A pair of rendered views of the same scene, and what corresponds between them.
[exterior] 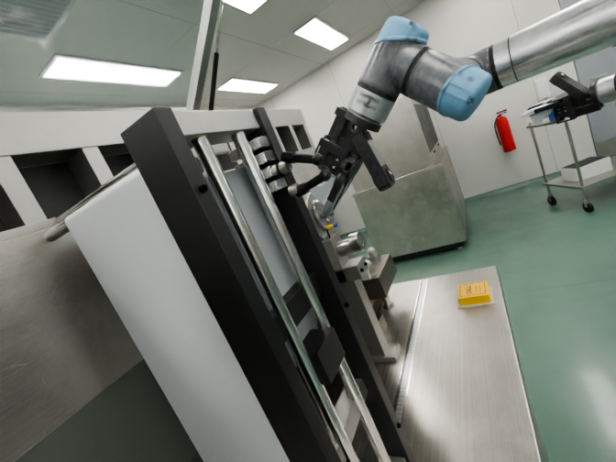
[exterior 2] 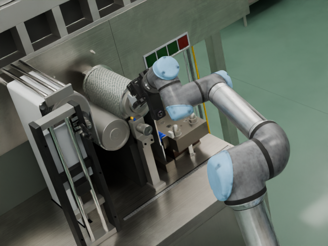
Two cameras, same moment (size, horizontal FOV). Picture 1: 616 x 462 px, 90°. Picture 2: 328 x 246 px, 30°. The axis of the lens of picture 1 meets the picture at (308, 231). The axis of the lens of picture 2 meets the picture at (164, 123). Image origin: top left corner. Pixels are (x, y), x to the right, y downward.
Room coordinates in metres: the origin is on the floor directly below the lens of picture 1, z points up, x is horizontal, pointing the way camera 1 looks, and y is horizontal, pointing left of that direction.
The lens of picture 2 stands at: (-0.95, -1.00, 2.35)
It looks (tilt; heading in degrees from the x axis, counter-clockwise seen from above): 33 degrees down; 28
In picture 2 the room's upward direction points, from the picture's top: 14 degrees counter-clockwise
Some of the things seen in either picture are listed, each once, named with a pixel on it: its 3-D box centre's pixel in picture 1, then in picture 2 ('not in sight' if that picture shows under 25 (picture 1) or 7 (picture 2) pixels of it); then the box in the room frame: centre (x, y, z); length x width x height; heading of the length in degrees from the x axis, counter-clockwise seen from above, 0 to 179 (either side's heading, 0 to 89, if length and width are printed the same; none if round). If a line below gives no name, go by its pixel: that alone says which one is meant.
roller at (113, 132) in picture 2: not in sight; (97, 123); (0.65, 0.13, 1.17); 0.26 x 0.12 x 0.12; 59
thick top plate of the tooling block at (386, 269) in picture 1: (328, 285); (161, 120); (0.93, 0.01, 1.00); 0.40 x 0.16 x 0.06; 59
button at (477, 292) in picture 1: (473, 293); not in sight; (0.71, -0.32, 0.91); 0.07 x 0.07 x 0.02; 59
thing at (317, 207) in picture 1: (322, 214); (137, 102); (0.69, -0.04, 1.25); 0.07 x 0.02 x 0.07; 149
